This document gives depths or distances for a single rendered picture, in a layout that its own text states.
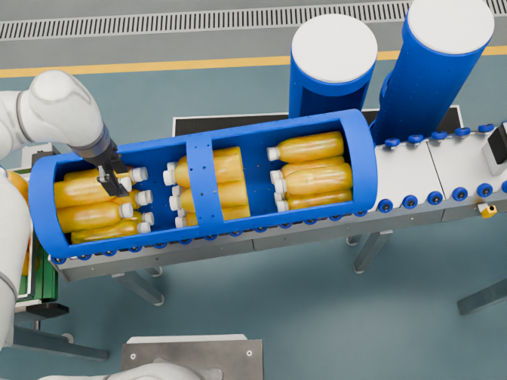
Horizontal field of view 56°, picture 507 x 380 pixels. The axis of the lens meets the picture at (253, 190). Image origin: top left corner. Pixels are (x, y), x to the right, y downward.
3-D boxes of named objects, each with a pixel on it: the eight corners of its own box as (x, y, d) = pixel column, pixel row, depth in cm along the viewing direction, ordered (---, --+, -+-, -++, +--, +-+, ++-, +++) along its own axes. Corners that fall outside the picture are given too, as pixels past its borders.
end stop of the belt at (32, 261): (35, 295, 136) (30, 293, 133) (32, 295, 136) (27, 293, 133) (39, 171, 152) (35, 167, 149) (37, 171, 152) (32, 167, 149)
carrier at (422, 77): (425, 128, 241) (370, 115, 245) (499, -2, 160) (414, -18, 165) (416, 177, 231) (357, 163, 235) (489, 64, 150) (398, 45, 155)
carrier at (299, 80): (276, 156, 239) (306, 200, 229) (274, 38, 158) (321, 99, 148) (323, 130, 243) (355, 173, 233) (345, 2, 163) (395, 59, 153)
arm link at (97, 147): (102, 106, 100) (112, 121, 106) (60, 112, 100) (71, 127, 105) (104, 143, 97) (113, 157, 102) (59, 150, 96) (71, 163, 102)
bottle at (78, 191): (58, 190, 130) (127, 179, 130) (57, 213, 127) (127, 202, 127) (47, 177, 124) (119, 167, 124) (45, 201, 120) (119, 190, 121)
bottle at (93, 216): (46, 213, 123) (119, 202, 123) (56, 205, 129) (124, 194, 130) (53, 239, 125) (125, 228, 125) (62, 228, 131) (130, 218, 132)
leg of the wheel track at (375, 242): (365, 272, 229) (394, 233, 171) (354, 274, 229) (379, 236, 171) (363, 261, 231) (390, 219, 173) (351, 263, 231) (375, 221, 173)
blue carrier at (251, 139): (367, 225, 138) (386, 179, 113) (71, 272, 137) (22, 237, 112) (345, 143, 151) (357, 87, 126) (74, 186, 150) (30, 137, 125)
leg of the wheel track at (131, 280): (164, 304, 228) (126, 276, 170) (152, 306, 228) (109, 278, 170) (164, 292, 230) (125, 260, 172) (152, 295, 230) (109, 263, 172)
